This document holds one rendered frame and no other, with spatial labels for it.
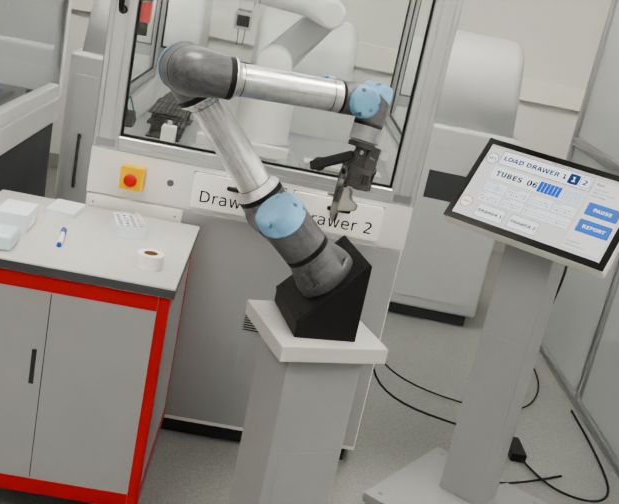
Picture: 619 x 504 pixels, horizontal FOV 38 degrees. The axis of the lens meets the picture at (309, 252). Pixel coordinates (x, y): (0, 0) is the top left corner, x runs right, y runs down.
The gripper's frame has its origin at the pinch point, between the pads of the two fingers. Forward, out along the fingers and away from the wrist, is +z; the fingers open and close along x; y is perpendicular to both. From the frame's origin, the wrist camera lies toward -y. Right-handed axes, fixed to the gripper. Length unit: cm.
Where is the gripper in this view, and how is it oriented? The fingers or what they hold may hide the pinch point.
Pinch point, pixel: (331, 215)
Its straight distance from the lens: 234.2
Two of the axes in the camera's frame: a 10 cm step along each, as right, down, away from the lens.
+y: 9.4, 3.0, -1.5
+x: 1.7, -0.6, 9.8
